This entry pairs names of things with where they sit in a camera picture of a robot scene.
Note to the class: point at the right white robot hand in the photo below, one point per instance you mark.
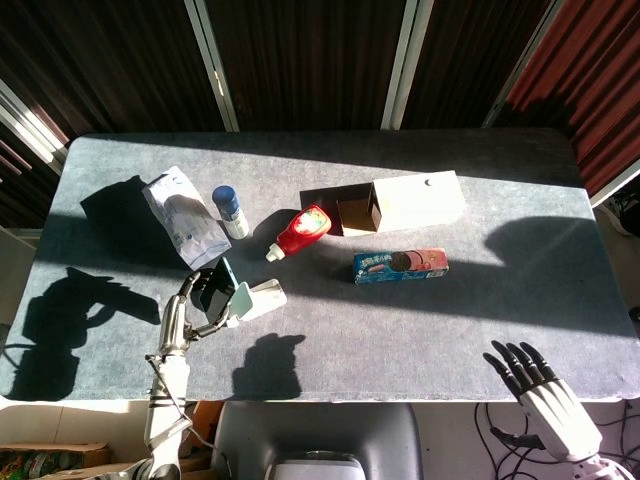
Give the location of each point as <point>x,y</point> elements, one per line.
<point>560,415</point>

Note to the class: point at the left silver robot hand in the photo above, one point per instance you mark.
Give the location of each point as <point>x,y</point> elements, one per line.
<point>174,325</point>

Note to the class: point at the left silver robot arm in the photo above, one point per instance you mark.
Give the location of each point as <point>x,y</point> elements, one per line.
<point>167,400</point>

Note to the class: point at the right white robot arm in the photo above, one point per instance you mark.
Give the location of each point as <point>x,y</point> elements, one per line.
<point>602,467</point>

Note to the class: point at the green white box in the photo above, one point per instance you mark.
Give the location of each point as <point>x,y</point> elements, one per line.
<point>260,300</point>

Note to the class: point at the silver snack bag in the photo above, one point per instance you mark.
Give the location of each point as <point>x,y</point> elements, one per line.
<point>187,220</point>

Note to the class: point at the white spray can blue cap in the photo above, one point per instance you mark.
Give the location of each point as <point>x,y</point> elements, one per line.
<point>231,210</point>

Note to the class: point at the red ketchup squeeze bottle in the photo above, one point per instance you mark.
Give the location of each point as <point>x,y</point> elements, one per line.
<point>302,232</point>

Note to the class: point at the grey-blue tablecloth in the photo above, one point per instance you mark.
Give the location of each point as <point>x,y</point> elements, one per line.
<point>400,340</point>

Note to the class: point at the brown cardboard carton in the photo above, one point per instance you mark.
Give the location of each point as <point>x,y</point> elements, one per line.
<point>55,457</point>

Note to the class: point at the grey robot torso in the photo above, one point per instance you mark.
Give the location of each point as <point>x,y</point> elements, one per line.
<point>320,430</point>

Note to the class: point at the blue and red cookie box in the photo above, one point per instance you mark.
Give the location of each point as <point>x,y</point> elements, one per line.
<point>400,266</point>

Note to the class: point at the white cardboard box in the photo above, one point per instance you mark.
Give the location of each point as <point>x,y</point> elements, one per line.
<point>420,202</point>

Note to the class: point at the dark brown curtain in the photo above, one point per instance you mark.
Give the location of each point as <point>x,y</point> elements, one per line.
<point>100,60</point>
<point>460,60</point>
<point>310,60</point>

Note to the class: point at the orange-red curtain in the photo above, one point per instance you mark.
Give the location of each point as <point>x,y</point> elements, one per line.
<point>595,85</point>

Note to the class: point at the white window frame post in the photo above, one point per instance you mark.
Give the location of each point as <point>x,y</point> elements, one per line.
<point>30,127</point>
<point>400,65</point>
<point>212,65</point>
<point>522,65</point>

